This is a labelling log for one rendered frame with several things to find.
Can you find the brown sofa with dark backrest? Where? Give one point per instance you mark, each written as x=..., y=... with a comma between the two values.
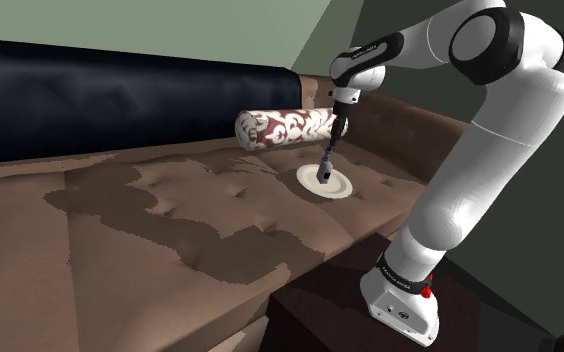
x=116, y=244

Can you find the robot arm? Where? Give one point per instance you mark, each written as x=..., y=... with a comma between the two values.
x=506, y=146

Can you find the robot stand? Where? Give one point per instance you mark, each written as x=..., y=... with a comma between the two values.
x=321, y=312

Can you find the red white patterned bolster pillow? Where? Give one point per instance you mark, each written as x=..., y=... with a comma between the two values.
x=287, y=128

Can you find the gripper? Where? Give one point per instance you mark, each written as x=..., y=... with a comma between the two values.
x=341, y=119

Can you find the cream round plate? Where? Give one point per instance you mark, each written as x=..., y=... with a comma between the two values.
x=340, y=187

